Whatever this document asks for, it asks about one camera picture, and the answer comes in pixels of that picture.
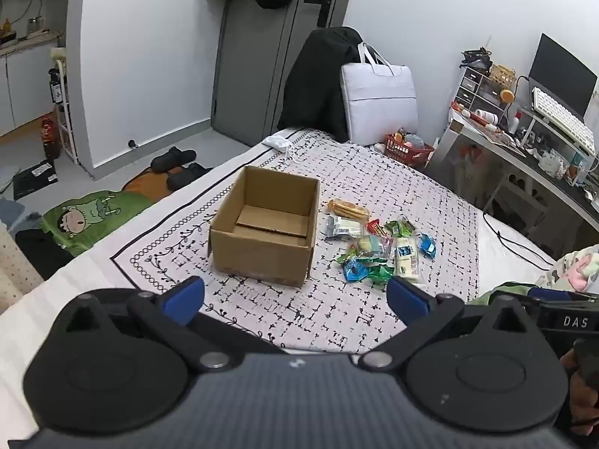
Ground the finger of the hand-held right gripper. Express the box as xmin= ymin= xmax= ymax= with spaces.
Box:
xmin=524 ymin=288 xmax=581 ymax=304

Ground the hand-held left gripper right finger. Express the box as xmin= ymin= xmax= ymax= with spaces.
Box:
xmin=360 ymin=276 xmax=544 ymax=370

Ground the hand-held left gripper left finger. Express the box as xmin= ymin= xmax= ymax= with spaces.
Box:
xmin=49 ymin=276 xmax=282 ymax=370

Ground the pile of snack packets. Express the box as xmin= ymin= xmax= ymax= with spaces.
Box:
xmin=325 ymin=199 xmax=438 ymax=286

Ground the cardboard box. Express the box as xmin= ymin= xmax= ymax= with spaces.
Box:
xmin=208 ymin=165 xmax=321 ymax=287

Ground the person's right hand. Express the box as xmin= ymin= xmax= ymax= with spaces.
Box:
xmin=559 ymin=343 xmax=599 ymax=436

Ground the pastel plush cloth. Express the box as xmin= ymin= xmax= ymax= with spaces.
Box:
xmin=536 ymin=245 xmax=599 ymax=296

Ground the black slipper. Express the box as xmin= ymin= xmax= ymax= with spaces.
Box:
xmin=166 ymin=163 xmax=213 ymax=191
xmin=150 ymin=146 xmax=197 ymax=171

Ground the printed black and white blanket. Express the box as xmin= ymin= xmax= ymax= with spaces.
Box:
xmin=111 ymin=126 xmax=481 ymax=355

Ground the green cartoon floor rug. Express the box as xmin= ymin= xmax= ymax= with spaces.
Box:
xmin=40 ymin=168 xmax=169 ymax=256

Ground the white desk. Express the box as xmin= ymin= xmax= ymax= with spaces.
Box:
xmin=428 ymin=116 xmax=599 ymax=244

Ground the white bed sheet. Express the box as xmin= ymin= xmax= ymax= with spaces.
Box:
xmin=0 ymin=124 xmax=557 ymax=440

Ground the red plastic basket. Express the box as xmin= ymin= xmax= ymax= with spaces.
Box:
xmin=384 ymin=133 xmax=435 ymax=168

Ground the black cloth heap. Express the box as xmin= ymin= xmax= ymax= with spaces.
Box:
xmin=15 ymin=229 xmax=76 ymax=281

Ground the cream dotted cloth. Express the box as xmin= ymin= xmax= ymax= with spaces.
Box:
xmin=0 ymin=229 xmax=40 ymax=302

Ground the clear monitor riser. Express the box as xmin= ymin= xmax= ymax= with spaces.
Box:
xmin=515 ymin=105 xmax=595 ymax=183

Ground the white keyboard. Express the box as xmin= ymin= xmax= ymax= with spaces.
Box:
xmin=531 ymin=86 xmax=597 ymax=156

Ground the white face mask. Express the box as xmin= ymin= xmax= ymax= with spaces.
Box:
xmin=262 ymin=135 xmax=300 ymax=164

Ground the black flat package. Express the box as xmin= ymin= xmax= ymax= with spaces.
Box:
xmin=13 ymin=159 xmax=58 ymax=201

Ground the blue-grey cloth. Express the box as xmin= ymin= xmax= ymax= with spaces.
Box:
xmin=0 ymin=196 xmax=25 ymax=231

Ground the white padded carry bag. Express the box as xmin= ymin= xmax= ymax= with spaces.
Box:
xmin=341 ymin=43 xmax=419 ymax=146

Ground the dark bottle with red cap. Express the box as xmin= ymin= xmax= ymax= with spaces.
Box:
xmin=41 ymin=114 xmax=61 ymax=160

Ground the white narrow rack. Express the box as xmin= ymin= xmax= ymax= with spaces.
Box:
xmin=51 ymin=47 xmax=79 ymax=165

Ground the desk drawer organizer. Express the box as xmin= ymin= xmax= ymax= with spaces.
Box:
xmin=454 ymin=66 xmax=508 ymax=120

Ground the black monitor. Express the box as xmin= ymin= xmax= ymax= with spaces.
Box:
xmin=529 ymin=34 xmax=599 ymax=119

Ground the small wicker basket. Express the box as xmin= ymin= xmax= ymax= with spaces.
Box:
xmin=489 ymin=64 xmax=516 ymax=86

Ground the black jacket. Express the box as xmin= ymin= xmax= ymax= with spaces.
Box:
xmin=277 ymin=27 xmax=363 ymax=143

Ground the grey door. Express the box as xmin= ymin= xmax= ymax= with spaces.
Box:
xmin=212 ymin=0 xmax=359 ymax=148

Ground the dark bottle on rack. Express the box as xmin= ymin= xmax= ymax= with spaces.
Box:
xmin=48 ymin=68 xmax=64 ymax=104

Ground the white cabinet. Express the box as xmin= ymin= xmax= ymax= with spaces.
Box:
xmin=0 ymin=33 xmax=66 ymax=138

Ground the black cable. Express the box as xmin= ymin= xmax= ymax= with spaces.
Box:
xmin=484 ymin=215 xmax=557 ymax=260

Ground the black door handle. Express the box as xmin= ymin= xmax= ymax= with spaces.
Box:
xmin=304 ymin=0 xmax=334 ymax=29

